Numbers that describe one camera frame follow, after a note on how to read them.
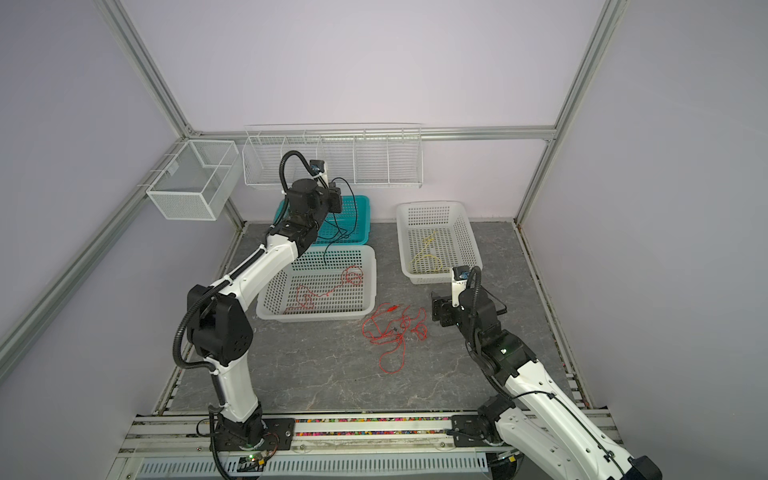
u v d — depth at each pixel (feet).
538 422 1.94
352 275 3.44
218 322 1.60
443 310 2.18
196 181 3.15
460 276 2.11
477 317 1.73
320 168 2.39
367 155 3.24
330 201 2.56
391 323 3.05
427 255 3.57
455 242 3.73
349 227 3.57
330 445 2.39
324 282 3.35
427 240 3.79
